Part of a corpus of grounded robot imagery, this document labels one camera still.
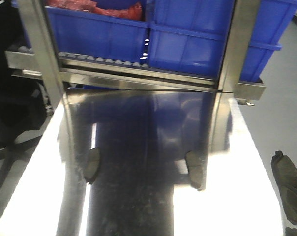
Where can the steel roller rack frame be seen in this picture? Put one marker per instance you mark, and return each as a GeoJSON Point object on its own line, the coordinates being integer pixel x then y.
{"type": "Point", "coordinates": [45, 63]}

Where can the brake pad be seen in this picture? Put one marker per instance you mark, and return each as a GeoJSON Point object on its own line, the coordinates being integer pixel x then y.
{"type": "Point", "coordinates": [285, 175]}
{"type": "Point", "coordinates": [196, 165]}
{"type": "Point", "coordinates": [93, 163]}

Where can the blue plastic bin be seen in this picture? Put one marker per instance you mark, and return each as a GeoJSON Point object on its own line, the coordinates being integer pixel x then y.
{"type": "Point", "coordinates": [189, 35]}
{"type": "Point", "coordinates": [95, 35]}

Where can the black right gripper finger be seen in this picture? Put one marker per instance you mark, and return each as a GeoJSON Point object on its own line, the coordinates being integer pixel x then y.
{"type": "Point", "coordinates": [291, 204]}
{"type": "Point", "coordinates": [290, 231]}

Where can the left blue plastic bin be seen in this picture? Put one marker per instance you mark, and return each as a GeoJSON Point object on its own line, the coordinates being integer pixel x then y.
{"type": "Point", "coordinates": [95, 35]}

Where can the grey roller conveyor strip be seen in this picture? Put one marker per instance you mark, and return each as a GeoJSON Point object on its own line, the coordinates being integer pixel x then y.
{"type": "Point", "coordinates": [68, 56]}

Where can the red bubble wrap bag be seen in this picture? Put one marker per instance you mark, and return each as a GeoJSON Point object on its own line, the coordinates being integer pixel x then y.
{"type": "Point", "coordinates": [126, 9]}

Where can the right blue plastic bin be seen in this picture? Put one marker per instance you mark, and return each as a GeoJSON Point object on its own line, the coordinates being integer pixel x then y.
{"type": "Point", "coordinates": [189, 35]}

